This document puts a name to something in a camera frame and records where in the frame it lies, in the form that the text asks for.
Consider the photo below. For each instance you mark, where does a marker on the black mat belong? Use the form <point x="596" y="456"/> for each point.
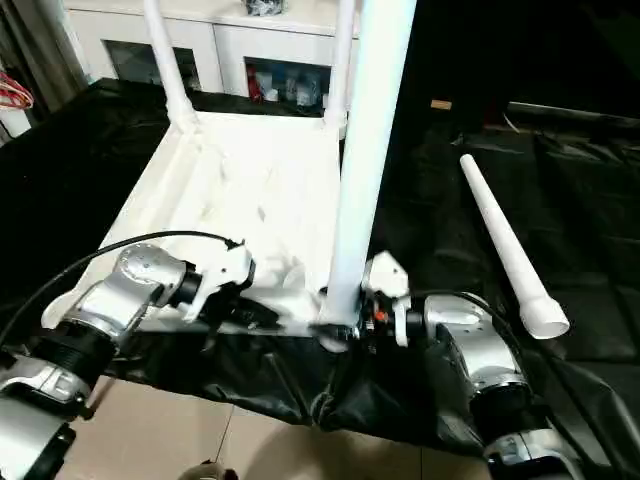
<point x="75" y="175"/>

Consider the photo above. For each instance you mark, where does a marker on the red clothes hangers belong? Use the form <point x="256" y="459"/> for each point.
<point x="15" y="92"/>

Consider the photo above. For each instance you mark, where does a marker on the long black bar device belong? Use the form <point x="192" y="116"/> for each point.
<point x="575" y="112"/>

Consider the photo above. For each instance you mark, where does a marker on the small gold label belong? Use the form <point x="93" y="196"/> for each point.
<point x="441" y="104"/>

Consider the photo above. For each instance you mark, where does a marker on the white glass-door cabinet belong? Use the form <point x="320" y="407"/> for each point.
<point x="235" y="40"/>

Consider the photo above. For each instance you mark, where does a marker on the dark grey bundle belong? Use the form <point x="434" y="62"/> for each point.
<point x="266" y="6"/>

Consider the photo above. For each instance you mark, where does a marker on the white storage box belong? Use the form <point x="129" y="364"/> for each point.
<point x="15" y="122"/>

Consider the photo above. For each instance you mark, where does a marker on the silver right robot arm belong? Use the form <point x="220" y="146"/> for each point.
<point x="475" y="340"/>

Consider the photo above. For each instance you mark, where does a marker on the white plastic table leg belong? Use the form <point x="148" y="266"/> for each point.
<point x="170" y="65"/>
<point x="505" y="240"/>
<point x="370" y="150"/>
<point x="340" y="65"/>

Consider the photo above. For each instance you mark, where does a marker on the white plastic table top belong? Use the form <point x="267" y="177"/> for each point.
<point x="225" y="175"/>

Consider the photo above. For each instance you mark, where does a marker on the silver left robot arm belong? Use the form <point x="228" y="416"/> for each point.
<point x="130" y="285"/>

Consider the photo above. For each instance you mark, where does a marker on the grey curtain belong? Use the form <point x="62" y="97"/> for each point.
<point x="45" y="45"/>

